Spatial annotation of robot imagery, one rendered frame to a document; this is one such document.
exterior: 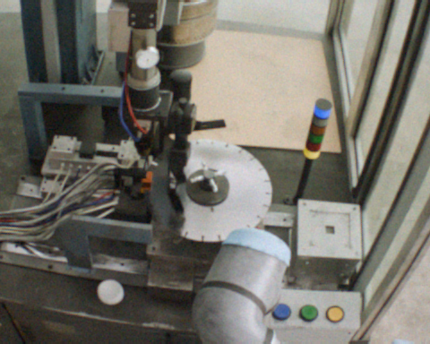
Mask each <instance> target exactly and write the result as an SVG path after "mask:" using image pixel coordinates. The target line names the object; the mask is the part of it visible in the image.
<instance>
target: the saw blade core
mask: <svg viewBox="0 0 430 344"><path fill-rule="evenodd" d="M211 141H212V140H197V141H196V140H194V141H189V142H190V143H191V157H190V159H189V161H188V163H187V166H186V167H185V177H186V180H187V178H188V177H189V176H190V175H191V174H192V173H193V172H194V171H196V170H198V169H201V168H203V167H202V164H201V162H205V166H206V168H213V169H216V170H218V171H223V170H227V174H225V177H226V178H227V180H228V181H229V192H228V196H227V197H226V198H225V200H224V201H223V202H218V203H215V204H202V203H199V202H197V201H193V200H192V199H191V198H190V197H189V195H188V194H187V192H186V183H184V184H180V185H177V184H176V181H175V180H174V178H173V177H170V176H169V177H168V165H169V164H168V155H169V154H170V148H168V149H166V150H164V151H163V152H161V153H160V154H159V155H158V157H157V158H156V159H155V160H154V161H153V162H154V163H157V165H155V164H152V163H151V164H150V166H149V168H148V169H147V170H148V172H153V175H152V180H151V182H144V186H143V191H144V196H145V200H146V205H147V207H150V208H148V209H149V211H150V212H151V214H152V215H153V216H154V218H155V219H158V222H159V223H160V224H161V226H164V227H165V228H167V229H170V228H171V229H170V231H172V232H174V233H176V234H177V235H179V236H181V237H185V235H186V232H188V234H187V235H186V238H188V239H192V240H194V241H202V236H204V238H203V242H219V236H220V240H221V241H225V240H226V238H227V236H228V234H229V233H230V232H231V231H234V230H236V229H240V228H248V227H247V226H249V228H255V227H256V226H257V225H258V224H259V223H260V222H261V220H262V219H263V217H264V216H265V214H266V213H267V212H268V210H269V208H270V205H271V197H272V189H271V181H270V179H269V177H268V175H267V173H266V171H265V169H264V168H263V166H262V165H261V163H260V162H259V161H258V160H257V159H255V158H254V156H252V155H251V154H250V153H248V152H247V151H245V150H242V148H240V147H238V146H236V145H234V144H232V143H228V146H227V147H226V145H227V143H226V142H220V141H213V143H211ZM197 142H198V143H197ZM240 151H241V152H240ZM160 159H161V160H160ZM252 159H253V160H252ZM251 160H252V161H251ZM262 168H263V169H262ZM153 169H154V170H153ZM259 169H260V170H259ZM264 181H266V182H264ZM152 205H154V207H151V206H152ZM263 205H265V206H263ZM266 206H268V207H266ZM160 216H161V218H159V217H160ZM257 216H259V217H260V218H258V217H257ZM172 226H173V228H172Z"/></svg>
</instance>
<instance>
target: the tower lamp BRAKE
mask: <svg viewBox="0 0 430 344"><path fill-rule="evenodd" d="M331 108H332V103H331V102H330V101H329V100H327V99H324V98H319V99H317V100H316V101H315V106H314V114H315V115H316V116H318V117H320V118H323V119H324V118H327V117H329V116H330V115H331V114H330V112H331Z"/></svg>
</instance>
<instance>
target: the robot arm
mask: <svg viewBox="0 0 430 344"><path fill-rule="evenodd" d="M289 258H290V250H289V249H288V247H287V246H286V245H285V243H284V242H282V241H281V240H280V239H278V238H277V237H276V236H274V235H272V234H270V233H268V232H266V231H264V230H261V229H258V228H240V229H236V230H234V231H231V232H230V233H229V234H228V236H227V238H226V240H225V241H224V242H223V243H222V247H221V249H220V251H219V253H218V255H217V257H216V259H215V262H214V263H213V264H212V266H211V269H210V270H209V274H208V276H207V277H206V279H205V281H204V282H203V284H202V286H201V288H200V289H199V292H198V293H197V295H196V297H195V299H194V301H193V307H192V311H193V323H194V327H195V331H196V332H197V335H198V336H199V338H200V340H201V341H202V343H203V344H287V343H284V342H283V341H280V340H279V339H277V338H276V335H275V333H276V332H275V330H271V312H272V311H274V309H275V308H276V306H277V305H278V304H279V301H280V291H281V280H282V277H283V274H284V271H285V269H286V267H288V261H289Z"/></svg>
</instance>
